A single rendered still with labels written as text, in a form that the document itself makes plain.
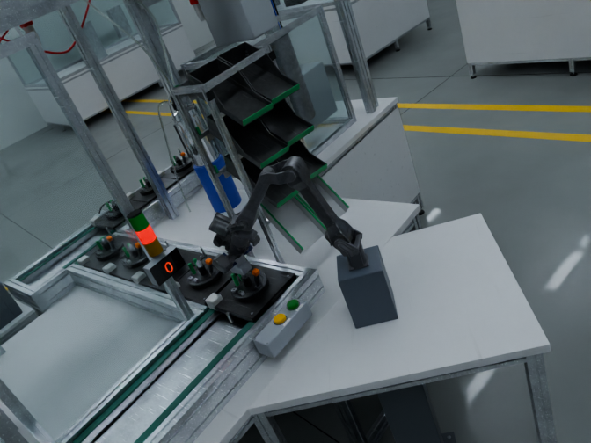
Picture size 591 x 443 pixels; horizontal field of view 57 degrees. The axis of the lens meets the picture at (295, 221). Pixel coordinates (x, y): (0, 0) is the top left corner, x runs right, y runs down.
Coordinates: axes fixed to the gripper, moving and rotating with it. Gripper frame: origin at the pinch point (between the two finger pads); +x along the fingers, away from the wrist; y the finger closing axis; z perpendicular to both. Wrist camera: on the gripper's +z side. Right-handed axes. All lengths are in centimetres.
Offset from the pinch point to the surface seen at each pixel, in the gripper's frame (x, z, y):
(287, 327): -4.5, -29.8, 9.9
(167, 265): -2.0, 13.2, 18.8
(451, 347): -28, -71, -7
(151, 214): 91, 75, -37
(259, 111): -37, 20, -27
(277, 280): 5.4, -15.5, -6.5
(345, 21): 11, 58, -164
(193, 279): 23.7, 11.1, 5.7
